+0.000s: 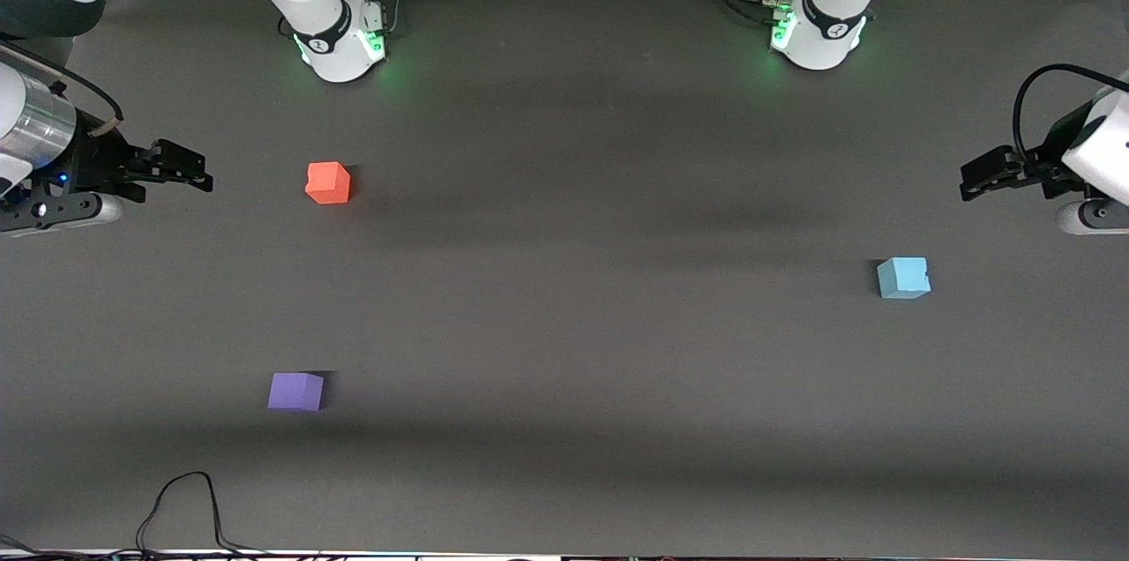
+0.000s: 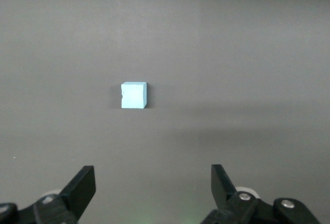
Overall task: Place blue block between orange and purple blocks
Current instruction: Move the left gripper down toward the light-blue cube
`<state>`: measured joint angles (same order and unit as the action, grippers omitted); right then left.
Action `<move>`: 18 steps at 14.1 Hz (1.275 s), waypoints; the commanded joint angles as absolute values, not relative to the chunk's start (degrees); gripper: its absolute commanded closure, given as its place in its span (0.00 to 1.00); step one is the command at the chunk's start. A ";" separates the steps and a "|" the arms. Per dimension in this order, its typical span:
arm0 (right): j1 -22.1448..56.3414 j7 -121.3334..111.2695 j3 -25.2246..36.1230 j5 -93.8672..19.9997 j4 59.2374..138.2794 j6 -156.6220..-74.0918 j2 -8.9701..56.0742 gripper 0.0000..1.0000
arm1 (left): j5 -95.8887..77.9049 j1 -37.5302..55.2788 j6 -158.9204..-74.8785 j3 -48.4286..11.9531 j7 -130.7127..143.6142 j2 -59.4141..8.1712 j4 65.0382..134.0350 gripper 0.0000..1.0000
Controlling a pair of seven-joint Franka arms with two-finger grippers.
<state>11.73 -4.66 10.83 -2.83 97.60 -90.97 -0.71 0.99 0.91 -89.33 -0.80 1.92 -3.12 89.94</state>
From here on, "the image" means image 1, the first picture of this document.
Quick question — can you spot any purple foam block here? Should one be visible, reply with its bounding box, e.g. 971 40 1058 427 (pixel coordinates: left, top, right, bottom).
267 372 325 412

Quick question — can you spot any light blue foam block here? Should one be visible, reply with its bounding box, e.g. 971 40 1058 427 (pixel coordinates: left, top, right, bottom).
877 257 931 300

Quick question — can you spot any thin black table cable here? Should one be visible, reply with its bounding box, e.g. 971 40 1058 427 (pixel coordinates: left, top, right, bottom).
0 471 354 561

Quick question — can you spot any orange foam block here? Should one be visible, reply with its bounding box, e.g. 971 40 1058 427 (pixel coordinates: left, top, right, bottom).
305 161 352 206

